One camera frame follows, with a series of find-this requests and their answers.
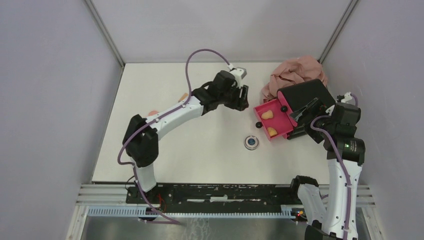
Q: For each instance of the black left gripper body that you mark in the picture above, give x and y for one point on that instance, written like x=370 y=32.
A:
x=233 y=100

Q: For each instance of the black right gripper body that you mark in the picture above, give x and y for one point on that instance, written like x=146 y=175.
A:
x=317 y=110

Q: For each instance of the orange teardrop sponge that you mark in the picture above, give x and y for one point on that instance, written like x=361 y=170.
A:
x=267 y=115
x=272 y=132

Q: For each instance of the pink drawer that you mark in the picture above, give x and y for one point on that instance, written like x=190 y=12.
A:
x=285 y=108
x=280 y=122
x=287 y=135

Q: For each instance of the pink top drawer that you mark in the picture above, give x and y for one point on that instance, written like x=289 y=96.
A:
x=285 y=108

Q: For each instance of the black drawer organizer case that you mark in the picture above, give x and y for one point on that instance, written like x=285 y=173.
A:
x=299 y=95

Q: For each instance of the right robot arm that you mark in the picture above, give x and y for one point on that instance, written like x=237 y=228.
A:
x=338 y=188

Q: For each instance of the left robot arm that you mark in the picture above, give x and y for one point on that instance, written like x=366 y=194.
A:
x=141 y=139

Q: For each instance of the square tan makeup sponge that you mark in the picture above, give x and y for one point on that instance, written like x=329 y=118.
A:
x=183 y=98

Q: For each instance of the round clear powder jar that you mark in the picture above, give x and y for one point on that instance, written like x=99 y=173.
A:
x=251 y=142

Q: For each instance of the pink bottom drawer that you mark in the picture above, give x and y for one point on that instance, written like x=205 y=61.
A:
x=287 y=135

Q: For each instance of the pink crumpled cloth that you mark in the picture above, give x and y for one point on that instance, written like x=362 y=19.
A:
x=292 y=72

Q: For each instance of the round pink powder puff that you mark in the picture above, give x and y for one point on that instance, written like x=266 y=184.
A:
x=152 y=113

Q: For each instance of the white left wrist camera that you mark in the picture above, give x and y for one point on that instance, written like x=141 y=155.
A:
x=238 y=73

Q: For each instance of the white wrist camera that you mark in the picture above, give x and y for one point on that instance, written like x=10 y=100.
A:
x=348 y=96
x=238 y=73

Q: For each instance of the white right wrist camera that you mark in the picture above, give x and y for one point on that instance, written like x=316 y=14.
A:
x=348 y=96

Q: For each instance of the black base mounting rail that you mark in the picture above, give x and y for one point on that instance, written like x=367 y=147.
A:
x=184 y=198

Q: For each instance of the aluminium frame rail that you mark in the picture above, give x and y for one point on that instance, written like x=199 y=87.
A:
x=118 y=211

